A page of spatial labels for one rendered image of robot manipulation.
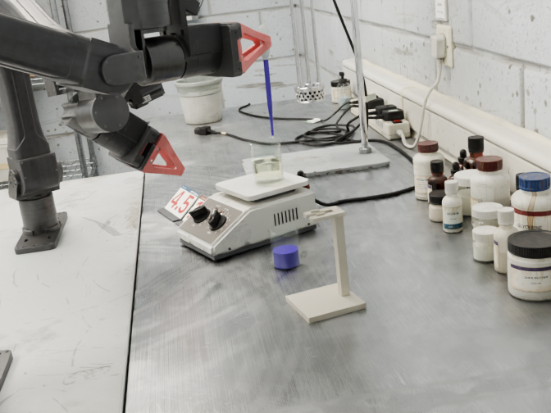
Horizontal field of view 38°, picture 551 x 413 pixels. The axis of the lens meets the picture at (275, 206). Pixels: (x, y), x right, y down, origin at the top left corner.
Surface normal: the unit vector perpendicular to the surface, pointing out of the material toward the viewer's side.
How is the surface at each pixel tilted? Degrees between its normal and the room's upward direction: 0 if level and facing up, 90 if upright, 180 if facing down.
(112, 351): 0
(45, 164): 89
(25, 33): 87
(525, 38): 90
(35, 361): 0
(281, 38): 90
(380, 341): 0
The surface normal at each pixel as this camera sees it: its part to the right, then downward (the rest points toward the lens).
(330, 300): -0.11, -0.95
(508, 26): -0.98, 0.15
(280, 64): 0.14, 0.29
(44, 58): 0.52, 0.19
